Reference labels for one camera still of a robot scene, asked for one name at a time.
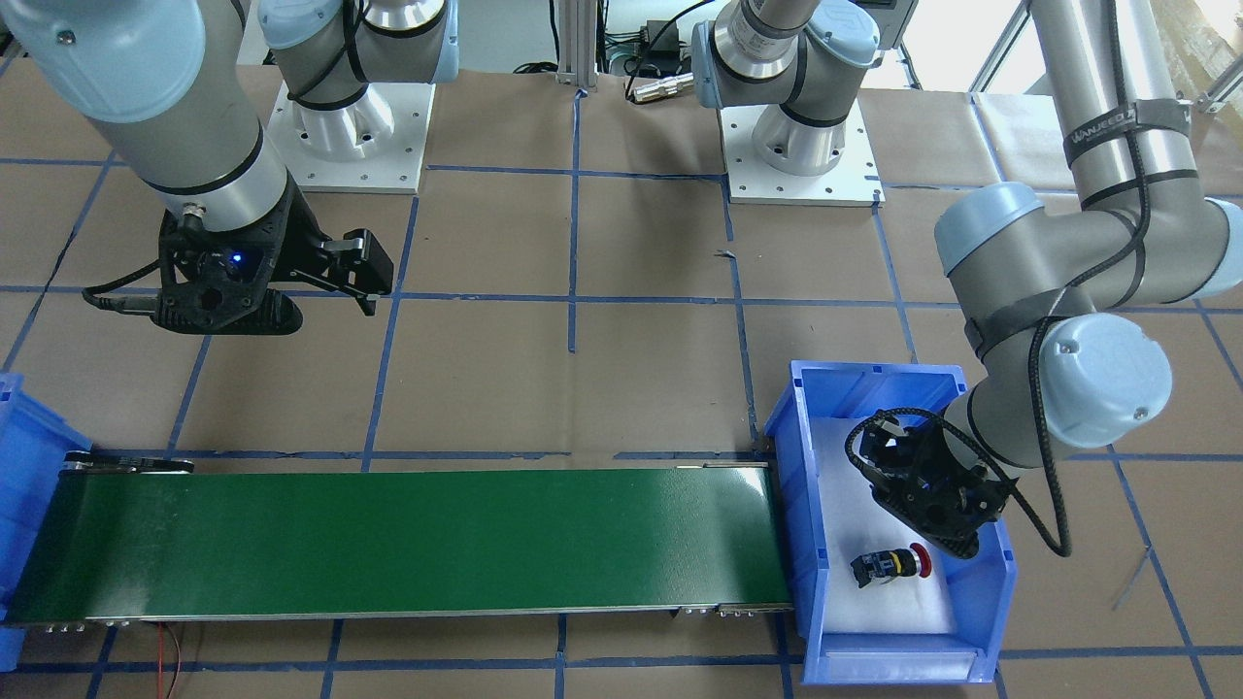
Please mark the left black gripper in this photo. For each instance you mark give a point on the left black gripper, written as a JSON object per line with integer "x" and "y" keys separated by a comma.
{"x": 921, "y": 452}

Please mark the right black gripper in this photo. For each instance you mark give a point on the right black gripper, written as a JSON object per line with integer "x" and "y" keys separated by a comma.
{"x": 297, "y": 249}

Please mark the red push button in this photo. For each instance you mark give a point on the red push button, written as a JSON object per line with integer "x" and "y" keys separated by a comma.
{"x": 891, "y": 564}

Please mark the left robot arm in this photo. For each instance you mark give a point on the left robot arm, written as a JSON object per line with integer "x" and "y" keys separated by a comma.
{"x": 1068, "y": 223}

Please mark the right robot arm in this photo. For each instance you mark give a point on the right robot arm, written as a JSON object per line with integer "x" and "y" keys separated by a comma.
{"x": 158, "y": 80}

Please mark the white foam pad bin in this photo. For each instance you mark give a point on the white foam pad bin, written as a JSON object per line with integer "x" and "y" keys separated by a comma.
{"x": 873, "y": 585}

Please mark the blue bin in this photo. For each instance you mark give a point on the blue bin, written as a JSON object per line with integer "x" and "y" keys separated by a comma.
{"x": 980, "y": 589}
{"x": 34, "y": 442}

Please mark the green conveyor belt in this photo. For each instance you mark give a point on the green conveyor belt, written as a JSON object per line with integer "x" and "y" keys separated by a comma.
{"x": 184, "y": 546}

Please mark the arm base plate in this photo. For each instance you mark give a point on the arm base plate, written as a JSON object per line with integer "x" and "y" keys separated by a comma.
{"x": 374, "y": 146}
{"x": 771, "y": 159}

